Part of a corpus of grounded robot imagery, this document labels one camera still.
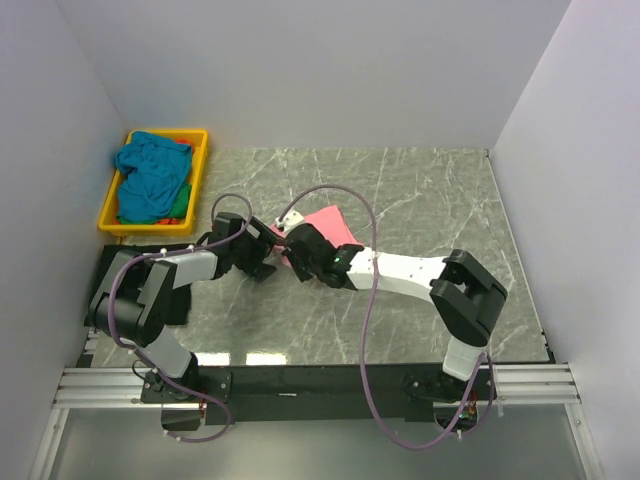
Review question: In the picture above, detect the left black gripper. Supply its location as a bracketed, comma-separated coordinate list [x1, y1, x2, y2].
[230, 217, 285, 281]

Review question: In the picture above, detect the pink t shirt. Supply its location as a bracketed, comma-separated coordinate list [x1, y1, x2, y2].
[271, 205, 364, 267]

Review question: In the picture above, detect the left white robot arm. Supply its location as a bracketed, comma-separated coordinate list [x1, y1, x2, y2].
[85, 212, 280, 402]

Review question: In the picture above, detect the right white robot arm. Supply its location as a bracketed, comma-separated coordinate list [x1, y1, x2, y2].
[275, 221, 507, 402]

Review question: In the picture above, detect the green t shirt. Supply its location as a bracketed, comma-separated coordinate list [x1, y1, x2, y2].
[114, 184, 192, 225]

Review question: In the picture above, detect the folded black t shirt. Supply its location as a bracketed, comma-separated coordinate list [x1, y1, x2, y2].
[88, 244, 192, 326]

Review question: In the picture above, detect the teal t shirt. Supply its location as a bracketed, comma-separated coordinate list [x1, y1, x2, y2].
[115, 131, 193, 217]

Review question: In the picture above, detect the black base beam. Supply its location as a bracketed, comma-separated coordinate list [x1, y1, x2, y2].
[139, 362, 496, 431]

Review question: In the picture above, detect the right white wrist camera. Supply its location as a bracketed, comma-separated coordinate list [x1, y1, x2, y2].
[274, 210, 305, 234]

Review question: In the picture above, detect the aluminium rail frame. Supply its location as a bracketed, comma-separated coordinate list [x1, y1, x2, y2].
[29, 364, 605, 479]

